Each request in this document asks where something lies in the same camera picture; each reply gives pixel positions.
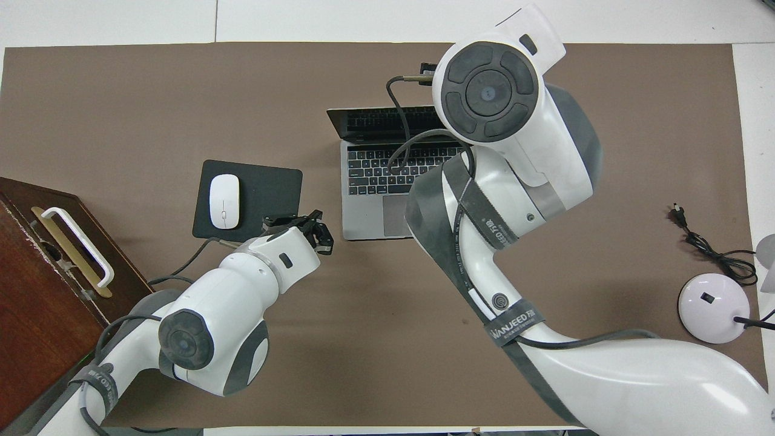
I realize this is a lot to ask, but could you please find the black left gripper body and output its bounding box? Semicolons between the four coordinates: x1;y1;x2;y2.
262;211;317;243

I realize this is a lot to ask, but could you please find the silver grey laptop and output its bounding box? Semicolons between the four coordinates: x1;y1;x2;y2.
327;106;464;242

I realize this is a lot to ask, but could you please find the black mouse pad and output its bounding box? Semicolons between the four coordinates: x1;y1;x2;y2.
192;159;303;245

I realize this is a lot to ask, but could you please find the white computer mouse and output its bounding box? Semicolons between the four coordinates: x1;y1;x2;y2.
209;174;241;230

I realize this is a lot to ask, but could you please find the brown table mat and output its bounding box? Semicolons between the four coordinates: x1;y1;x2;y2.
0;42;771;428

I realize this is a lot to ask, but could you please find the dark brown wooden box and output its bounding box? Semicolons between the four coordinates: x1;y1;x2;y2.
0;177;156;428

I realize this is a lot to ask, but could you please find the white desk lamp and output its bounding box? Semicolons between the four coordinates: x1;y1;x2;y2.
677;233;775;345

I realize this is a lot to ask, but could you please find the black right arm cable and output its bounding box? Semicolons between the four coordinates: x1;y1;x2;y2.
386;62;661;351

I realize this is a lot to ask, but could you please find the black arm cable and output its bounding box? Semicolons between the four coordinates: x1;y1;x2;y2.
79;236;244;436
386;62;661;351

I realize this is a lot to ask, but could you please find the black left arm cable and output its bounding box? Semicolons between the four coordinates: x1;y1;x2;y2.
79;236;244;436

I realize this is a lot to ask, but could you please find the brass handle plate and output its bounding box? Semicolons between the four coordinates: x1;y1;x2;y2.
30;206;114;299

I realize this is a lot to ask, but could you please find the white box handle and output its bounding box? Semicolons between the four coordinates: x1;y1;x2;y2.
41;207;115;288

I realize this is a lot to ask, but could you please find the black lamp power cable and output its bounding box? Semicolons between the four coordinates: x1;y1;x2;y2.
671;204;759;286

